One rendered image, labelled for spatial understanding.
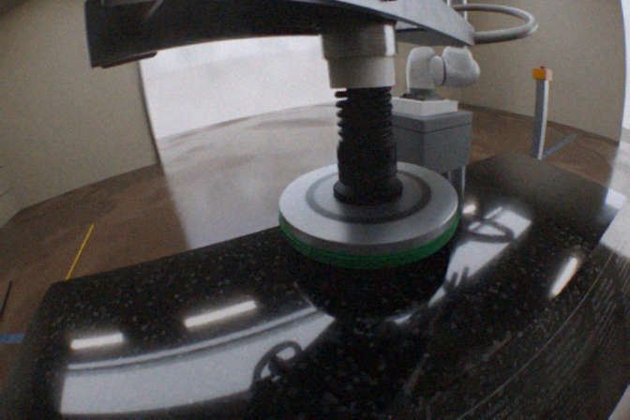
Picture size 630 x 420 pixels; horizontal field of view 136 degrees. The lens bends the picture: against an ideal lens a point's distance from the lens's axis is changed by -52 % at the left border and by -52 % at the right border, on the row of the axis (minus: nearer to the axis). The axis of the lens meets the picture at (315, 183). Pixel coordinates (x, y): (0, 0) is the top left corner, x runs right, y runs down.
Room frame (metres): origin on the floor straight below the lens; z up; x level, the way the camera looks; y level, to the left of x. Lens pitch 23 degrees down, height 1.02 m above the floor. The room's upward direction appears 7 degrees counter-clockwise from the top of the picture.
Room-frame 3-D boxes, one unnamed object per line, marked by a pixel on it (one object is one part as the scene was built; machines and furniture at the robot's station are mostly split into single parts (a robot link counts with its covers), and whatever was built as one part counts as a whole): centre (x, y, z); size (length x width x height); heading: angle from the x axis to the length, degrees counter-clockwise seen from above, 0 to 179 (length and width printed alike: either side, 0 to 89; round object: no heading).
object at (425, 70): (1.31, -0.63, 1.03); 0.18 x 0.16 x 0.22; 78
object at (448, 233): (0.28, -0.06, 0.87); 0.22 x 0.22 x 0.04
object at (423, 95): (1.31, -0.59, 0.89); 0.22 x 0.18 x 0.06; 112
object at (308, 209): (0.28, -0.06, 0.88); 0.21 x 0.21 x 0.01
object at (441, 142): (1.31, -0.61, 0.40); 0.50 x 0.50 x 0.80; 21
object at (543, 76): (1.41, -1.70, 0.54); 0.20 x 0.20 x 1.09; 15
